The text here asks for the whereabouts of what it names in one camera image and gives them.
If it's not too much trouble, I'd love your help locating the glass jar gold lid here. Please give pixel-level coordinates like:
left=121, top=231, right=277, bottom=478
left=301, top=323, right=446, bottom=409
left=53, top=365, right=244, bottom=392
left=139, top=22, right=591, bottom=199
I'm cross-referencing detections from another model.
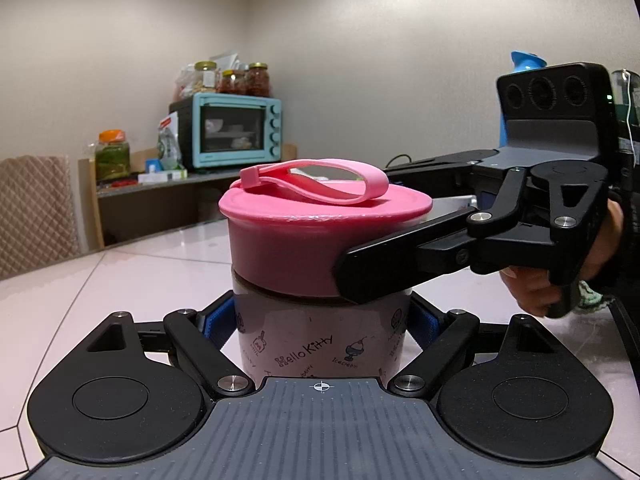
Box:
left=194, top=61, right=220, bottom=94

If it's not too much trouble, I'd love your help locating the beige quilted chair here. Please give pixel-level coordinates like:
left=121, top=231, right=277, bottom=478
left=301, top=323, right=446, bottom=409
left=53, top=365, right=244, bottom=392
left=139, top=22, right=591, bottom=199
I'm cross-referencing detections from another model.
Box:
left=0, top=155, right=81, bottom=281

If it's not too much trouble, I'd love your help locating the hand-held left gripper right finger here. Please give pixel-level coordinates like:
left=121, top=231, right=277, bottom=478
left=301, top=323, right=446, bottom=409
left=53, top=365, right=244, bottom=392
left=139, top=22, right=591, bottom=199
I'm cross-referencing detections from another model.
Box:
left=386, top=295, right=583, bottom=399

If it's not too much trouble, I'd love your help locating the green fuzzy cloth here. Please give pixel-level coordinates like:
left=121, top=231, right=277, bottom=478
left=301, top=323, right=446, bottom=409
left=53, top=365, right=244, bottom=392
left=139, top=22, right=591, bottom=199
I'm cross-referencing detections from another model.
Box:
left=576, top=280, right=619, bottom=314

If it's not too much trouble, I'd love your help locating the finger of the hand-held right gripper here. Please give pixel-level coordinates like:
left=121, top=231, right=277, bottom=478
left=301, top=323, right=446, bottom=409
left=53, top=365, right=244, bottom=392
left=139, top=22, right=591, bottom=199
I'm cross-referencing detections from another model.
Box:
left=334, top=167, right=608, bottom=306
left=384, top=149, right=503, bottom=207

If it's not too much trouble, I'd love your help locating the teal toaster oven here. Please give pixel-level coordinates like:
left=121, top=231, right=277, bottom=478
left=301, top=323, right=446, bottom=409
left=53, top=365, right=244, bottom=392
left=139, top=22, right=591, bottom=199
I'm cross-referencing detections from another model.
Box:
left=169, top=92, right=282, bottom=171

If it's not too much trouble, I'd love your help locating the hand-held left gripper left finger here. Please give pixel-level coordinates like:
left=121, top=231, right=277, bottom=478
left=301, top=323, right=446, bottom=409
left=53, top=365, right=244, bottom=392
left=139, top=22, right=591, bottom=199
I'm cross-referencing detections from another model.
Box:
left=59, top=292, right=256, bottom=399

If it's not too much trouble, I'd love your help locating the wooden shelf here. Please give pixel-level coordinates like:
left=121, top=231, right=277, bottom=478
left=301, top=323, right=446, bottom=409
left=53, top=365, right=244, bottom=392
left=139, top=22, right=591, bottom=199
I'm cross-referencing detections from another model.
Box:
left=77, top=144, right=298, bottom=252

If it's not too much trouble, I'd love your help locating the red green snack bag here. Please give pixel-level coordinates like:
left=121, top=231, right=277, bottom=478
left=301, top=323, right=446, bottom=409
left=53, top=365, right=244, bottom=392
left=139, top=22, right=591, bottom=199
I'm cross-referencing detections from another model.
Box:
left=157, top=112, right=184, bottom=171

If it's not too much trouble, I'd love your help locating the clear plastic bag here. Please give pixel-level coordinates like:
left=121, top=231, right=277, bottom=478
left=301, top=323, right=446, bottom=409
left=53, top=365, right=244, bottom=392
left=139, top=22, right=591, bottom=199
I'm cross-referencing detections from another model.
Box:
left=174, top=64, right=198, bottom=101

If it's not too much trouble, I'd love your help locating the white paper packet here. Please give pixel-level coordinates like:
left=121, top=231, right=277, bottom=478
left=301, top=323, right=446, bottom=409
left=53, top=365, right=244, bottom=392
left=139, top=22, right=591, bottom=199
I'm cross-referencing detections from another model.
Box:
left=210, top=52, right=249, bottom=72

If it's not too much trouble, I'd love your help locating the person's right hand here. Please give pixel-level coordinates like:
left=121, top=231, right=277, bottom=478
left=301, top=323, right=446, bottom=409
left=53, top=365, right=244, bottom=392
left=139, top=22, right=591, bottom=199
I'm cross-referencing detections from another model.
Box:
left=501, top=199, right=624, bottom=318

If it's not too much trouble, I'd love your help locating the flat white box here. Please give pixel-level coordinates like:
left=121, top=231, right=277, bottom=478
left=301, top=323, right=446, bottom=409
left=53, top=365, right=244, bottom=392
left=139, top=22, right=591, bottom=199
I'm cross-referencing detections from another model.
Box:
left=137, top=170, right=189, bottom=185

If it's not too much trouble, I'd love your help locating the blue thermos flask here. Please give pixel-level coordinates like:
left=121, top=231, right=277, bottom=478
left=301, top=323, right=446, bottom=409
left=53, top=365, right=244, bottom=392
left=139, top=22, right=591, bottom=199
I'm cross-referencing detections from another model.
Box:
left=497, top=51, right=549, bottom=146

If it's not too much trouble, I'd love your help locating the pink bottle cap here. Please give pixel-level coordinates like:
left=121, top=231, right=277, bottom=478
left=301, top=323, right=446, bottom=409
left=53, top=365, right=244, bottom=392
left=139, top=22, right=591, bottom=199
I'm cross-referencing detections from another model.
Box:
left=218, top=158, right=434, bottom=302

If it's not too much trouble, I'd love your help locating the green pickle jar orange lid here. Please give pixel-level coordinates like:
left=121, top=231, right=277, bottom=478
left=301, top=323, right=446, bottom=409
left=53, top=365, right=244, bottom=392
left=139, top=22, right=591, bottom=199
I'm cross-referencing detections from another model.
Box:
left=95, top=129, right=131, bottom=182

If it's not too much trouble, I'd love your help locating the small red-filled glass jar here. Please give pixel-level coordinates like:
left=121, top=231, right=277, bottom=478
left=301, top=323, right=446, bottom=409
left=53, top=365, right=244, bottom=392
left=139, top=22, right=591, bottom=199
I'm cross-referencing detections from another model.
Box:
left=220, top=70, right=247, bottom=95

